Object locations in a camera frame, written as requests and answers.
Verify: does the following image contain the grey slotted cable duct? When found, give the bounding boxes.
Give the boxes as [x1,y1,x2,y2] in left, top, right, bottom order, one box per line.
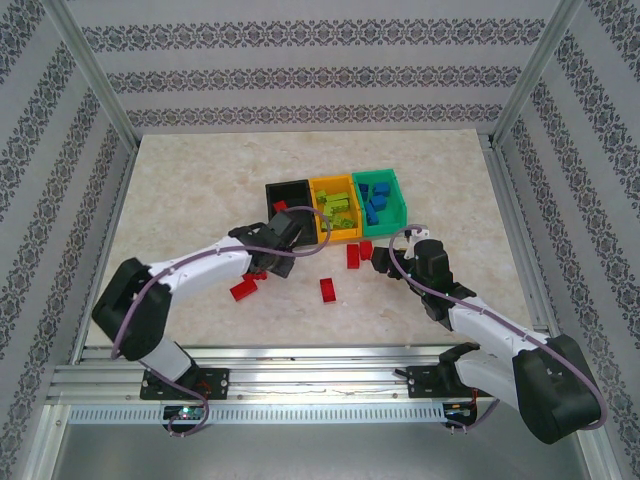
[67,403,447,425]

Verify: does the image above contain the aluminium frame post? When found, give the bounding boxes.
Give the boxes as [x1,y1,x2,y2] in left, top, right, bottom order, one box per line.
[489,0,586,149]
[47,0,141,149]

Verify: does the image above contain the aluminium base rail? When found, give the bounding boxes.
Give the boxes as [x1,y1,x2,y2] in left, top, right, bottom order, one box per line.
[47,344,599,404]

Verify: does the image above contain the grey metal base panel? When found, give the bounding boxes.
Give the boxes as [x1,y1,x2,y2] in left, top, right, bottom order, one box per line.
[49,422,591,480]

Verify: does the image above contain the yellow plastic bin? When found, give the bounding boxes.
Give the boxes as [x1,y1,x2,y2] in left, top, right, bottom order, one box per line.
[307,174,364,245]

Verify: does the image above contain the aluminium side rail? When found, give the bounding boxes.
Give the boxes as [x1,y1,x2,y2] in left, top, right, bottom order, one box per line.
[477,132,599,374]
[47,142,144,374]

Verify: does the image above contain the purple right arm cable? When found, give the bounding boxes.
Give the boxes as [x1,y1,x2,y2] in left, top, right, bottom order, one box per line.
[388,225,610,436]

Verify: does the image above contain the black plastic bin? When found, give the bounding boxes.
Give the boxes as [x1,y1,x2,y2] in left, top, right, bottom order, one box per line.
[264,179,321,249]

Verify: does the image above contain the green plastic bin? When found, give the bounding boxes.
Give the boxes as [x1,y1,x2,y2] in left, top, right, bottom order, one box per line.
[351,168,409,239]

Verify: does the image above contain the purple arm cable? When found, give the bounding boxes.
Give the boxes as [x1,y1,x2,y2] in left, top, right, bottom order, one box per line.
[109,205,334,439]
[388,225,610,436]

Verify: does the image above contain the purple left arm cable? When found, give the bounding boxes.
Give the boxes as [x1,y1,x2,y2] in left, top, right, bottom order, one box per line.
[109,205,334,439]

